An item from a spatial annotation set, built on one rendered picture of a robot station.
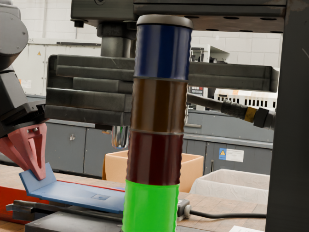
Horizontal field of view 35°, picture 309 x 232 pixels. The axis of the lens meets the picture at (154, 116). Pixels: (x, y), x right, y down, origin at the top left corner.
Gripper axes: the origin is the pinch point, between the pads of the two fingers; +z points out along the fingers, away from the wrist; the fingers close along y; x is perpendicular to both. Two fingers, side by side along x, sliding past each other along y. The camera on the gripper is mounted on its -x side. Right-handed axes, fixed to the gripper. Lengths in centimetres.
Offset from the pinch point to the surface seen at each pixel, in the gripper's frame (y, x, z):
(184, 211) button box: 4.9, 31.9, 17.9
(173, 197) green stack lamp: 28.3, -27.1, 5.9
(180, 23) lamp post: 33.6, -26.6, -4.2
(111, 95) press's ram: 18.9, -8.3, -4.2
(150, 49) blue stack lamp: 31.3, -27.4, -3.5
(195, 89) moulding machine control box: -91, 441, -22
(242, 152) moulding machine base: -74, 441, 58
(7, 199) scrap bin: -16.1, 11.5, 1.3
